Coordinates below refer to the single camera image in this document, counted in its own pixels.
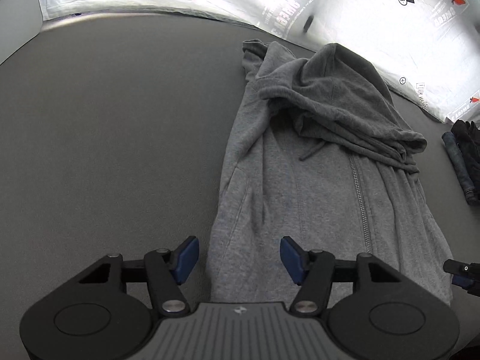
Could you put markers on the grey zip hoodie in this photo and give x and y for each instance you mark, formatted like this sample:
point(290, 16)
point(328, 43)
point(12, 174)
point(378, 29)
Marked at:
point(319, 153)

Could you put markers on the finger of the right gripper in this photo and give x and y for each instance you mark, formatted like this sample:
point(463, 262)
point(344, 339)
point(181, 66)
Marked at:
point(464, 275)

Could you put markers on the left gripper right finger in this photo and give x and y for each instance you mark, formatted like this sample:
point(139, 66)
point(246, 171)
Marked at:
point(312, 271)

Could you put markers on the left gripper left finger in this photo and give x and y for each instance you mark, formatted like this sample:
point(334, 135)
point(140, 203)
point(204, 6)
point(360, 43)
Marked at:
point(166, 271)

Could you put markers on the white side panel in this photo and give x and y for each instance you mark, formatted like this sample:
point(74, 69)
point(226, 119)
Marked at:
point(21, 20)

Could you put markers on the black folded garment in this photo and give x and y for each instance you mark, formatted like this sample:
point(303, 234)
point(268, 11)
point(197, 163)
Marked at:
point(467, 137)

